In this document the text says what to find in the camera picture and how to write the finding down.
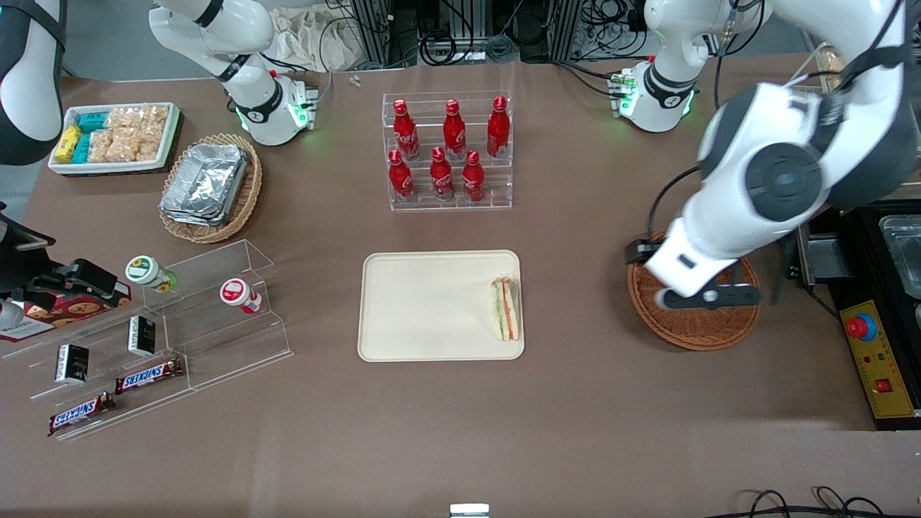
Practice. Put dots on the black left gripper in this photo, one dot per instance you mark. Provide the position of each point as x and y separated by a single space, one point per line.
636 251

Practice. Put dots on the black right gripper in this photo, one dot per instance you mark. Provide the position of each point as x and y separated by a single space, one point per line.
21 265

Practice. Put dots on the triangular sandwich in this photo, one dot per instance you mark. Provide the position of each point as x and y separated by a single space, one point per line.
506 309

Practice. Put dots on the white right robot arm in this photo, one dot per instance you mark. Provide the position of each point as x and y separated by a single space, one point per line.
216 29

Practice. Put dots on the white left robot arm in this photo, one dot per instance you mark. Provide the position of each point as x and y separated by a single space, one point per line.
669 43

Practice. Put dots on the round brown wicker basket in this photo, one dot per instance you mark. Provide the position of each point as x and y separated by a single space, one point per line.
698 331

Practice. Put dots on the oval light wicker basket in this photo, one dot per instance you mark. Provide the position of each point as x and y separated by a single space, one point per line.
242 214

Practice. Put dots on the cream plastic tray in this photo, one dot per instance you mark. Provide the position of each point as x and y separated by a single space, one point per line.
432 306

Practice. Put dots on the red cookie box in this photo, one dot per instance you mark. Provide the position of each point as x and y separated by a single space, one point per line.
79 311

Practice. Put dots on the green lid drink bottle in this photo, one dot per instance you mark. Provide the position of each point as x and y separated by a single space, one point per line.
144 271

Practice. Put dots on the small black box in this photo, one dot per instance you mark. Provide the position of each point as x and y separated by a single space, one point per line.
142 336
72 363

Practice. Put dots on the Snickers chocolate bar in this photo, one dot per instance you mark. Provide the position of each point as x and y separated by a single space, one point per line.
78 412
147 375

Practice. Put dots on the white rectangular snack bin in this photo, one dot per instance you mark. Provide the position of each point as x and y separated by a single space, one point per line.
108 167

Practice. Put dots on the teal snack pack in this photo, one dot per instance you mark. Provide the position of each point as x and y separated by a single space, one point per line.
92 121
81 149

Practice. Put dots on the clear bag of fried snacks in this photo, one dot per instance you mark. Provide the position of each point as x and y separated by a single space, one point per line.
124 146
149 149
124 119
101 146
155 121

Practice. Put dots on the yellow snack pack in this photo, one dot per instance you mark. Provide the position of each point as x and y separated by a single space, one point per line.
67 144

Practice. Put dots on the clear acrylic stepped shelf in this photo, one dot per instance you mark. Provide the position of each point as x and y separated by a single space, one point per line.
216 338

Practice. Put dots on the clear acrylic bottle rack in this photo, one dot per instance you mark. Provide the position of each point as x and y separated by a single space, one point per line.
504 194

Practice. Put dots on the red lid drink bottle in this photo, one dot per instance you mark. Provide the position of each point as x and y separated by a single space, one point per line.
236 293

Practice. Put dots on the stacked aluminium foil trays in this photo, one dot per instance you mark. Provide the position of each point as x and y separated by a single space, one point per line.
205 183

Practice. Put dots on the red cola bottle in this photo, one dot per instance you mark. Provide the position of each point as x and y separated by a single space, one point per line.
453 133
441 175
498 129
400 178
405 133
473 178

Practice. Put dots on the grey metal box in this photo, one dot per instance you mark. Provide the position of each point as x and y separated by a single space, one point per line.
827 259

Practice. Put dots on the black countertop appliance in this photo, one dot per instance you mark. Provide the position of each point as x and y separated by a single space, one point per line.
867 252

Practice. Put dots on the steel pan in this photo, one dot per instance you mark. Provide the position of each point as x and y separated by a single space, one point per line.
906 252

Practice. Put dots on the yellow emergency stop panel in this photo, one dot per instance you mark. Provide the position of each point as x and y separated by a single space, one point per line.
885 360

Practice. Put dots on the bagged rice cracker snack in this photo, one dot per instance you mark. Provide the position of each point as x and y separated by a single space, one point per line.
831 61

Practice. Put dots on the beige crumpled cloth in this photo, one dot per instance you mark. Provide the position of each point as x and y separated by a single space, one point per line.
309 43

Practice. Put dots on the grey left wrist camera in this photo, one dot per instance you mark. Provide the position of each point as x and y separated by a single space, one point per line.
712 297

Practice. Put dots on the aluminium frame post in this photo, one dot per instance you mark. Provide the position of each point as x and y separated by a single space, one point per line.
374 29
568 29

